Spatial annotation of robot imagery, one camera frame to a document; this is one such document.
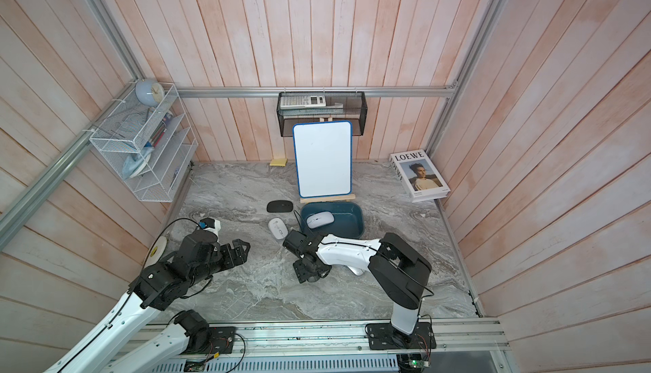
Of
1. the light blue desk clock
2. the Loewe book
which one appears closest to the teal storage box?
the Loewe book

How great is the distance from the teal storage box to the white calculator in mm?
379

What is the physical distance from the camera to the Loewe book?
1068mm

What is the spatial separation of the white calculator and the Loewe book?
19.0 inches

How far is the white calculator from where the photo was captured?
0.90 m

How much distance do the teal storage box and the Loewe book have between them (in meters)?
0.27

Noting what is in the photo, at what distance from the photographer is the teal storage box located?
3.24ft
